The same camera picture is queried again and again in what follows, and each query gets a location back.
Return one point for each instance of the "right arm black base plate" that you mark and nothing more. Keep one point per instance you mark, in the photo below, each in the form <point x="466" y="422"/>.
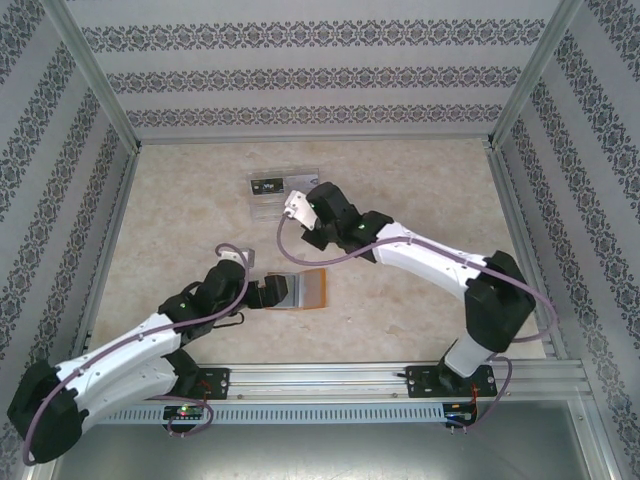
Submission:
<point x="417" y="382"/>

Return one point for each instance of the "silver white card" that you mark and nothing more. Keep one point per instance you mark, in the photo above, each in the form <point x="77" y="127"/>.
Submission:
<point x="300" y="181"/>

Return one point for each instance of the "black VIP card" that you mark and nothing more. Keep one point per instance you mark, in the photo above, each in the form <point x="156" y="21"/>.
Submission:
<point x="267" y="187"/>

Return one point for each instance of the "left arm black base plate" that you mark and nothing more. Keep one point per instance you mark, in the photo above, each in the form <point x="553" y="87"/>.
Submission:
<point x="220" y="382"/>

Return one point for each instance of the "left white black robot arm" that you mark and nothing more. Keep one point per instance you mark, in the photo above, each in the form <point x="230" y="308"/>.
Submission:
<point x="110" y="370"/>

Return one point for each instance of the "grey metal panel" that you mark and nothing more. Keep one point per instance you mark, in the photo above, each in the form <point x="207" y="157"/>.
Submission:
<point x="320" y="455"/>

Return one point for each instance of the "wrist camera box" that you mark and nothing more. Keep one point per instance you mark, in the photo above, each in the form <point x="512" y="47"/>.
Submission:
<point x="300" y="207"/>
<point x="237" y="255"/>

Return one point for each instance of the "aluminium frame post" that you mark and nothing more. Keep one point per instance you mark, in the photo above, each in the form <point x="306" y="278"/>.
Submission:
<point x="90" y="70"/>
<point x="537" y="70"/>

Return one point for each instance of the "clear acrylic card tray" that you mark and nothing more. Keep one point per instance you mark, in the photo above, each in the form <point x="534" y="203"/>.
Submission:
<point x="265" y="210"/>

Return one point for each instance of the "orange leather card holder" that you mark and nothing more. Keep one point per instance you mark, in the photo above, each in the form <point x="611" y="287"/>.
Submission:
<point x="310" y="290"/>

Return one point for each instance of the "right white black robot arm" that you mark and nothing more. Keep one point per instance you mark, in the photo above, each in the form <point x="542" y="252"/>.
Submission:
<point x="425" y="255"/>

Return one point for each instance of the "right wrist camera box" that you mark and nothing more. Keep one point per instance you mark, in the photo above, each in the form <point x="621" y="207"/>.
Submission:
<point x="300" y="207"/>

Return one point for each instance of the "aluminium side rail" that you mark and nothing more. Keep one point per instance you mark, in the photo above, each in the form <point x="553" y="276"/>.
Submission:
<point x="120" y="210"/>
<point x="510" y="210"/>

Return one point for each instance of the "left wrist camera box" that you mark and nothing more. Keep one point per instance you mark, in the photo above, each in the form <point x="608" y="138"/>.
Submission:
<point x="237" y="255"/>

